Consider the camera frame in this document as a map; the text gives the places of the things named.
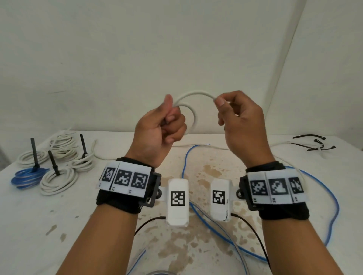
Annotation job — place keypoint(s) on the black wristband with markers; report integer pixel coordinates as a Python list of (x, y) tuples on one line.
[(113, 202), (283, 211)]

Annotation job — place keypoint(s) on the black right wristband with markers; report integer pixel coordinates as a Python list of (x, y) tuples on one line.
[(283, 211)]

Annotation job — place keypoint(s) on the person's right hand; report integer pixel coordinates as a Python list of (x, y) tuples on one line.
[(246, 133)]

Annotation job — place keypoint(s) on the person's left forearm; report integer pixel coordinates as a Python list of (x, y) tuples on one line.
[(99, 243)]

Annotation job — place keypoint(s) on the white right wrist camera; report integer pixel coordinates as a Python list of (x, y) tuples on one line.
[(219, 212)]

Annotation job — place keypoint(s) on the person's left hand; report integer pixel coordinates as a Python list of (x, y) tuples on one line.
[(150, 136)]

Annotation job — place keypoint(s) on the black left wristband with markers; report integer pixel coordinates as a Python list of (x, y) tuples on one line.
[(113, 202)]

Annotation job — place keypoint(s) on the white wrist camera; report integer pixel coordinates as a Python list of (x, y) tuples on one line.
[(219, 212), (177, 215)]

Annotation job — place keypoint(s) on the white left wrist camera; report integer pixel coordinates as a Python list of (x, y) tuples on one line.
[(177, 215)]

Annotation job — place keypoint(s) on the grey metal shelf rack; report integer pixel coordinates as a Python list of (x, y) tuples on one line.
[(2, 158)]

